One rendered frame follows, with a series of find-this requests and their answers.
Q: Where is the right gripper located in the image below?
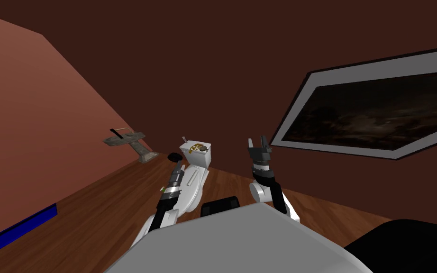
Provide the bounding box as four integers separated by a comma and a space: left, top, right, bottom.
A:
247, 135, 273, 165

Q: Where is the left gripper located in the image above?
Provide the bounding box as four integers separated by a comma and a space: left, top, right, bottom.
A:
169, 160, 186, 188

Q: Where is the white toilet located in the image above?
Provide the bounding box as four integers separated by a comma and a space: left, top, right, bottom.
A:
173, 136, 213, 219

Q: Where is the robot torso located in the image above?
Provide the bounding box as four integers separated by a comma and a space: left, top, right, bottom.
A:
104, 196, 373, 273

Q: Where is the dark framed picture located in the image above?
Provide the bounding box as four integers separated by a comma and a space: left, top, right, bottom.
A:
269, 44, 437, 161

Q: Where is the blue long bar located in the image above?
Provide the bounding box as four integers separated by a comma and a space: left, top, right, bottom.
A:
0, 203, 59, 265

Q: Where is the grey pedestal sink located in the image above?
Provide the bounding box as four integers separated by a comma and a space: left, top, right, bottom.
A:
102, 127, 160, 164

